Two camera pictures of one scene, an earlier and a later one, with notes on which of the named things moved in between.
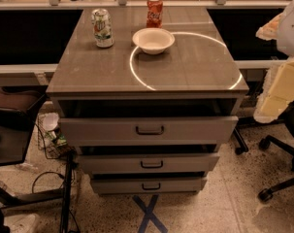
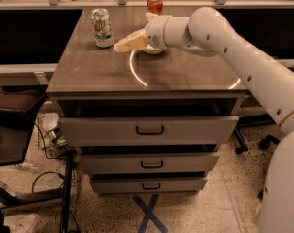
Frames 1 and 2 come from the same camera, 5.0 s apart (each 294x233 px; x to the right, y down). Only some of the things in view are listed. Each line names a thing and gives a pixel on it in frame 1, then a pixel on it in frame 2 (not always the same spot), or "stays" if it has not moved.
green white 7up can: (103, 27) stays
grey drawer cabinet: (145, 123) stays
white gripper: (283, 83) → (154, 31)
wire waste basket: (51, 140) stays
